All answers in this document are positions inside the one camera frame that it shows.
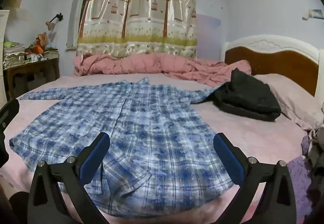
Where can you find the stack of papers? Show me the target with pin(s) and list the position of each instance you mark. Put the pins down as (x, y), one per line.
(12, 51)

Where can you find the wooden side table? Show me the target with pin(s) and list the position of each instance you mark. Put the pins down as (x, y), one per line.
(30, 67)

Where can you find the purple fluffy cloth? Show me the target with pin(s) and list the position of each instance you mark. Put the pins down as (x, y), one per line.
(300, 178)

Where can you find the tree print curtain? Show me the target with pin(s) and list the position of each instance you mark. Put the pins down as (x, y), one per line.
(141, 11)

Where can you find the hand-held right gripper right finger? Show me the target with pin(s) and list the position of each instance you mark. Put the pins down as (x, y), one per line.
(227, 160)

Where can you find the blue plaid shirt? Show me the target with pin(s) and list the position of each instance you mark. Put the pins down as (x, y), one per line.
(151, 132)

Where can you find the pink quilt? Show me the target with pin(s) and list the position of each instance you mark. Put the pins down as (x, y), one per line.
(157, 63)

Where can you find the bed with pink sheet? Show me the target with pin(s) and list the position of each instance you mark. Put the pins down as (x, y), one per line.
(240, 135)

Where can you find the grey clothes pile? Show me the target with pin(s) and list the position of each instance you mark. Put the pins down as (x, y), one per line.
(316, 150)

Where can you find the white and wooden headboard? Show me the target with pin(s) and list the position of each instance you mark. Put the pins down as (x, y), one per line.
(276, 62)

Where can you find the wall sticker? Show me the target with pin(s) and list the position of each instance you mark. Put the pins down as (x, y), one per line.
(315, 14)

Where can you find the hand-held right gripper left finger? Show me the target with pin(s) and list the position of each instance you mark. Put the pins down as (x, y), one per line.
(95, 160)

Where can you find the black quilted jacket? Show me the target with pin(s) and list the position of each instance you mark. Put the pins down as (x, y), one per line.
(249, 97)

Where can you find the orange stuffed toy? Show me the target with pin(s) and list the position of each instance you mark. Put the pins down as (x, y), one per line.
(38, 46)

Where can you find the pink pillow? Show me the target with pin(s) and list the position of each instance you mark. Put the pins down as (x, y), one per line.
(293, 95)

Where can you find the brown cardboard piece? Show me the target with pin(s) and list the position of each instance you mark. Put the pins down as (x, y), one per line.
(15, 0)

